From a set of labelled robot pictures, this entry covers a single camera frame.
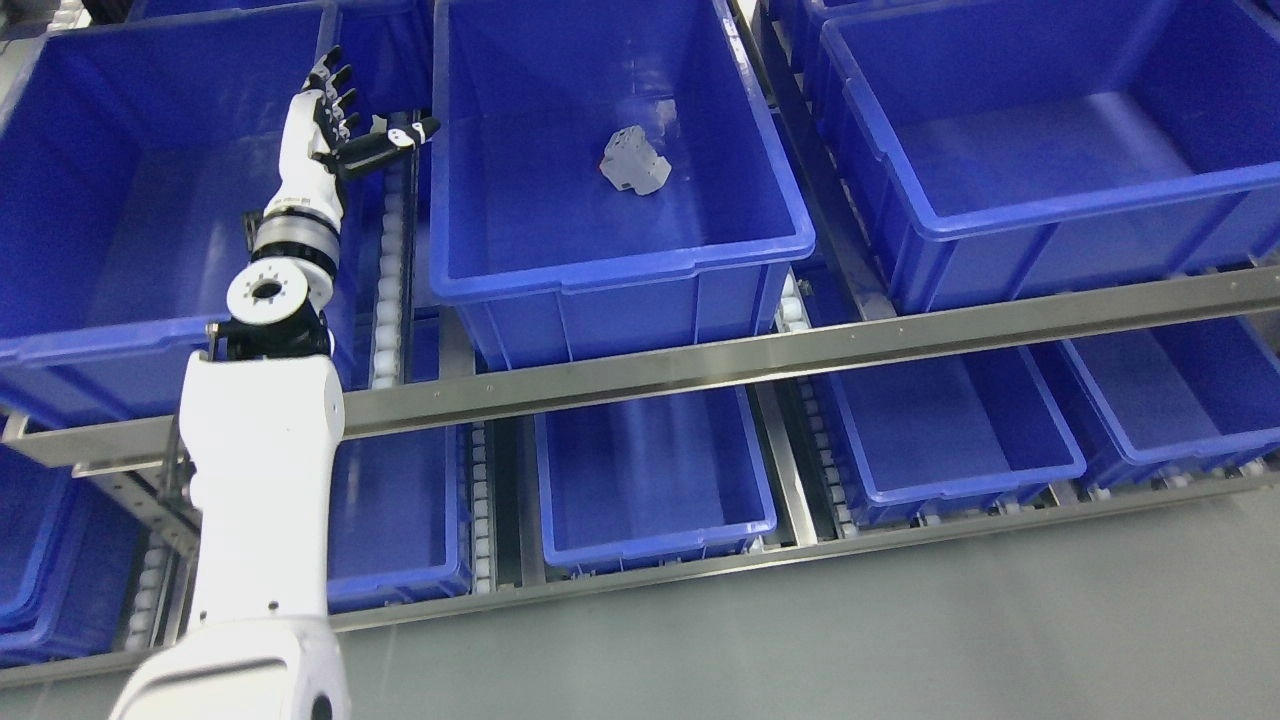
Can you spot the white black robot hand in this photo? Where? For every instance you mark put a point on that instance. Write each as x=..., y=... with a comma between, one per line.
x=320, y=151

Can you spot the grey red circuit breaker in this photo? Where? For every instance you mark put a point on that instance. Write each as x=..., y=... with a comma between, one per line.
x=630, y=163

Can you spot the large blue bin left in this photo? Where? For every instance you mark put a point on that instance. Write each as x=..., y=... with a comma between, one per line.
x=129, y=157

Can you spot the large blue bin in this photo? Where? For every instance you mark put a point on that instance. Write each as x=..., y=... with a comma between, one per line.
x=129, y=157
x=1004, y=150
x=542, y=259

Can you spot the large blue bin centre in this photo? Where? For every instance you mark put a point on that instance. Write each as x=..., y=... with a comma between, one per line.
x=542, y=259

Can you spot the lower blue bin left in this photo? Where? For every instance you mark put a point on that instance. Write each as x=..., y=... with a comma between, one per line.
x=399, y=524

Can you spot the lower blue bin centre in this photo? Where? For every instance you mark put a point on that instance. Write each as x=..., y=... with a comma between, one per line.
x=645, y=482

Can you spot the large blue bin right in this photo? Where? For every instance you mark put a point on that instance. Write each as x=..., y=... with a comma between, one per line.
x=1004, y=150

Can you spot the lower blue bin far right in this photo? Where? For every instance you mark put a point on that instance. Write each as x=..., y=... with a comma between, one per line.
x=1171, y=400

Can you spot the steel shelf rail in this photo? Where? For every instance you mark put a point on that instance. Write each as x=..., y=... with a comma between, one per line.
x=376, y=412

